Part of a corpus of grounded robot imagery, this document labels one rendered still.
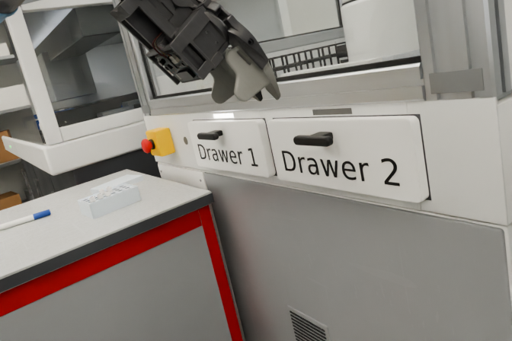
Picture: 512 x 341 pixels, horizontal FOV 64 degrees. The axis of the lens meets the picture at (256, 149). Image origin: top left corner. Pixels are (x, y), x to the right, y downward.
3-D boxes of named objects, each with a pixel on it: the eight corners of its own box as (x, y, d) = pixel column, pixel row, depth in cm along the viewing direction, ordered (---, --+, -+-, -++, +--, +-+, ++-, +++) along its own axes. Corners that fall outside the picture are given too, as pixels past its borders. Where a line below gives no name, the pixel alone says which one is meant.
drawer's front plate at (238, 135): (269, 178, 77) (257, 121, 75) (197, 166, 101) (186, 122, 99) (276, 175, 78) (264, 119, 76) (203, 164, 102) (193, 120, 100)
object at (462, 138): (507, 226, 46) (495, 97, 43) (155, 161, 129) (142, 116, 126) (692, 68, 97) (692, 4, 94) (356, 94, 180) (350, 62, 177)
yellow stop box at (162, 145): (159, 157, 111) (152, 132, 109) (149, 156, 117) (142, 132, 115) (176, 152, 114) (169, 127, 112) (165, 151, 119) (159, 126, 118)
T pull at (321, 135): (328, 147, 57) (327, 138, 57) (293, 145, 63) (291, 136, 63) (346, 140, 59) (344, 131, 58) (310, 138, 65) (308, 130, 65)
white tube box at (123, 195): (93, 219, 96) (88, 204, 95) (81, 214, 102) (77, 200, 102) (142, 199, 104) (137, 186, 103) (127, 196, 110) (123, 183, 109)
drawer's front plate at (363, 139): (422, 204, 52) (410, 119, 49) (277, 180, 75) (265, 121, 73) (430, 199, 53) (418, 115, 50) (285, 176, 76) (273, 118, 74)
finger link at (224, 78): (229, 124, 57) (187, 77, 52) (251, 92, 59) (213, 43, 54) (244, 125, 55) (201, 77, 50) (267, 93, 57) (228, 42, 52)
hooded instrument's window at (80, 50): (45, 146, 142) (0, 11, 133) (3, 135, 287) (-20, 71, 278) (291, 80, 204) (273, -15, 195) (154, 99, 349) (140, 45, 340)
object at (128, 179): (106, 195, 116) (104, 189, 116) (91, 193, 122) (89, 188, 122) (143, 180, 125) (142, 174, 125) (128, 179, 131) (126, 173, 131)
